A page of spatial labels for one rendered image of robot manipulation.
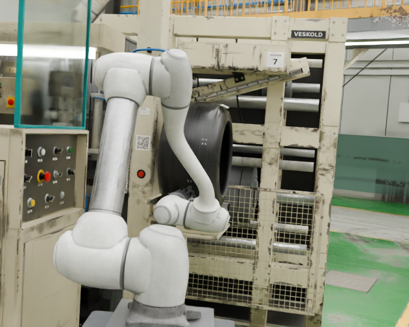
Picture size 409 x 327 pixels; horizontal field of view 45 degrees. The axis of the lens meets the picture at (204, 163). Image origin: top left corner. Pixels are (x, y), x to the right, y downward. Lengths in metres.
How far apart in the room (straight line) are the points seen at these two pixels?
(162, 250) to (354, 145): 10.30
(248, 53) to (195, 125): 0.60
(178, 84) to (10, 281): 0.96
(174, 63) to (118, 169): 0.38
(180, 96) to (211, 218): 0.50
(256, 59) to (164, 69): 1.14
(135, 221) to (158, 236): 1.15
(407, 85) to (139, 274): 10.39
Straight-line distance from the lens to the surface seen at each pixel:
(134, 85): 1.61
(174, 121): 1.70
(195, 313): 1.55
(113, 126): 1.58
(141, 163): 2.53
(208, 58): 2.74
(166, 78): 1.62
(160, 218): 1.89
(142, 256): 1.44
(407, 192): 11.40
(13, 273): 1.99
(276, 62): 2.68
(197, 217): 1.88
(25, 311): 2.08
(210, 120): 2.32
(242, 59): 2.70
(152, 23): 2.57
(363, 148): 11.52
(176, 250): 1.44
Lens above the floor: 1.31
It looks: 4 degrees down
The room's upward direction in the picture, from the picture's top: 4 degrees clockwise
